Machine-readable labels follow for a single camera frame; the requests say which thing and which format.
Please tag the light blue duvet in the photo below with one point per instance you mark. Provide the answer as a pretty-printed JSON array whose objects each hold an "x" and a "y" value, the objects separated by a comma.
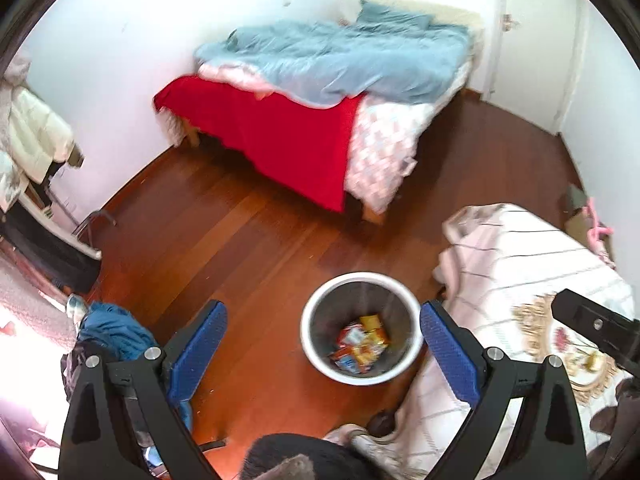
[{"x": 350, "y": 60}]

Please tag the blue pillow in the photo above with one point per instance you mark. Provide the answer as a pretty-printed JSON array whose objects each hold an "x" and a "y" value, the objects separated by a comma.
[{"x": 392, "y": 14}]

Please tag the pink plush toy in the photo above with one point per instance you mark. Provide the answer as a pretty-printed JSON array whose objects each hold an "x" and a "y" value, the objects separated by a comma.
[{"x": 595, "y": 232}]

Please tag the pink white blanket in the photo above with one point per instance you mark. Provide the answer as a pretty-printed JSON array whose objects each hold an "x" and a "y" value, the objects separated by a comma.
[{"x": 230, "y": 75}]

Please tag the white rimmed waste bin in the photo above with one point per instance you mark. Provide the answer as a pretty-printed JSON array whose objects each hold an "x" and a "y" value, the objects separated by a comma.
[{"x": 330, "y": 310}]

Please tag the apple core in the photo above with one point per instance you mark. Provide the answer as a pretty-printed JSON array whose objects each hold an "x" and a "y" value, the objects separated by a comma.
[{"x": 595, "y": 360}]

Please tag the yellow box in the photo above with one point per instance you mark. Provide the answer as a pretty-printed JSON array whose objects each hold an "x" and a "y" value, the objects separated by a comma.
[{"x": 371, "y": 322}]

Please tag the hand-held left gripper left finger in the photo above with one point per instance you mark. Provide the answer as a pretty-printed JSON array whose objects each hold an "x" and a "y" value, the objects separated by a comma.
[{"x": 200, "y": 350}]

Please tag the cream pillow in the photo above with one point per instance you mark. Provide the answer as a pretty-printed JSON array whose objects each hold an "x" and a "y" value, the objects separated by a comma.
[{"x": 450, "y": 12}]

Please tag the red blanket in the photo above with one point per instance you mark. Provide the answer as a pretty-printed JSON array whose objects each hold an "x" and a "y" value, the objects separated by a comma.
[{"x": 280, "y": 135}]

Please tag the blue drink carton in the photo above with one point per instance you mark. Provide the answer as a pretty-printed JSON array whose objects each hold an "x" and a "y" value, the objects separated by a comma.
[{"x": 345, "y": 363}]

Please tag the orange snack bag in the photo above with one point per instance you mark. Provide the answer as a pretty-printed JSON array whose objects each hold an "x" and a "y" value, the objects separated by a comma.
[{"x": 369, "y": 353}]

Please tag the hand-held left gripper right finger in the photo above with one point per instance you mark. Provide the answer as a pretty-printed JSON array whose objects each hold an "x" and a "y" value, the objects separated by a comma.
[{"x": 450, "y": 355}]

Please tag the diamond pattern tablecloth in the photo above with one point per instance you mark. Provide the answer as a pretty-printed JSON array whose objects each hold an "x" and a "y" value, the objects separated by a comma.
[{"x": 500, "y": 270}]

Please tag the wooden bed frame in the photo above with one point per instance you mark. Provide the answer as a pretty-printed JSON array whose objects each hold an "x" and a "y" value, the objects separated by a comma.
[{"x": 374, "y": 214}]

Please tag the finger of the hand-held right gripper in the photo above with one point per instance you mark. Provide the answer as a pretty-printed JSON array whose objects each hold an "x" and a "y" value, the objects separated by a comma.
[{"x": 595, "y": 322}]

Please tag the white door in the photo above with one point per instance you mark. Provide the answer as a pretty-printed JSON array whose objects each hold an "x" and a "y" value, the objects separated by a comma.
[{"x": 540, "y": 35}]

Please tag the grey fur hooded coat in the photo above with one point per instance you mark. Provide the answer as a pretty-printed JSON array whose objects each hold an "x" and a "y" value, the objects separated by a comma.
[{"x": 15, "y": 71}]

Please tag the metal clothes rack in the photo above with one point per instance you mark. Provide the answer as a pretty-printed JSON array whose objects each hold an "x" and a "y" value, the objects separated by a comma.
[{"x": 92, "y": 230}]

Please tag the cream puffer jacket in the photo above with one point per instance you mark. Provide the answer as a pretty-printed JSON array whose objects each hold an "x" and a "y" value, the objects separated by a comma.
[{"x": 40, "y": 130}]

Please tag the person's black fleece pants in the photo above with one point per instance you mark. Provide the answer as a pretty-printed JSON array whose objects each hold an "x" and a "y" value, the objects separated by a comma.
[{"x": 280, "y": 455}]

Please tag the dark red snack packet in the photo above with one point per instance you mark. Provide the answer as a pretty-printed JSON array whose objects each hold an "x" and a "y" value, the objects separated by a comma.
[{"x": 350, "y": 334}]

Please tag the blue clothing pile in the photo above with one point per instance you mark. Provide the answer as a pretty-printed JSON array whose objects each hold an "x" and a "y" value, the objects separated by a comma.
[{"x": 115, "y": 330}]

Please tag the checkered bed sheet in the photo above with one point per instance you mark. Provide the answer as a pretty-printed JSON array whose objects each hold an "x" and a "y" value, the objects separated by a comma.
[{"x": 380, "y": 160}]

